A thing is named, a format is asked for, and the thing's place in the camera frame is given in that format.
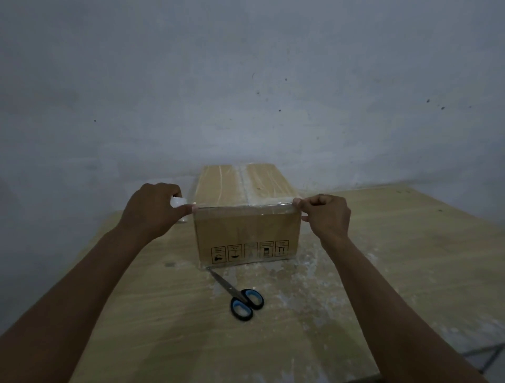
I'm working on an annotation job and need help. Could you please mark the person's left hand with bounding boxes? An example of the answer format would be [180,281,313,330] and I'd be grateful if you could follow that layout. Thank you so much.
[117,183,198,242]

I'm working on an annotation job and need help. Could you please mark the person's right hand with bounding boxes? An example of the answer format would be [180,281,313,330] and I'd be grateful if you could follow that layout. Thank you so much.
[292,194,353,248]

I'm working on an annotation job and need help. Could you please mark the clear tape roll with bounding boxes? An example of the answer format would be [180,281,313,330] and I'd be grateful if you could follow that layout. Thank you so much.
[169,195,301,225]

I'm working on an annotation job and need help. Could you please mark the brown cardboard box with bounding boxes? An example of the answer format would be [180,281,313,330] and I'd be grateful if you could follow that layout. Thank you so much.
[191,163,304,270]

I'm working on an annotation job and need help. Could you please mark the black handled scissors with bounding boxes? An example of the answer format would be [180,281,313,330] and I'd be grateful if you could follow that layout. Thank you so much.
[205,266,265,322]

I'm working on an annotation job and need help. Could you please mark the person's right forearm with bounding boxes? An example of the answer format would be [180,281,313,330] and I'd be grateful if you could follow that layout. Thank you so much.
[321,235,490,383]

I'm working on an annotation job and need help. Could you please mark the person's left forearm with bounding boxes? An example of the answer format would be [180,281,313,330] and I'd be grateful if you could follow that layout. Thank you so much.
[0,223,150,383]

